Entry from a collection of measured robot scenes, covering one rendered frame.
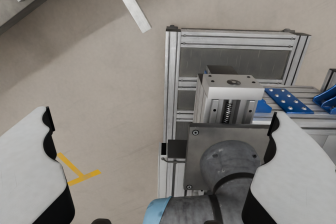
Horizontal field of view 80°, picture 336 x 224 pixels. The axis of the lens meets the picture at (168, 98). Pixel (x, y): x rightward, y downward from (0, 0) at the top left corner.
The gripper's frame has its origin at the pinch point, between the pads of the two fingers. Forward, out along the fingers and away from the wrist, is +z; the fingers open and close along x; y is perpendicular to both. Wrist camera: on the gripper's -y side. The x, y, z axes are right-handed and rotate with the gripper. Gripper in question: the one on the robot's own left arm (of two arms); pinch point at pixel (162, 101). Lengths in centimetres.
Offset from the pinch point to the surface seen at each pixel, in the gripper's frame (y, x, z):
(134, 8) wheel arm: -2.2, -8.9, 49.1
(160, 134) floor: 105, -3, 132
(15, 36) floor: 24, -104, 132
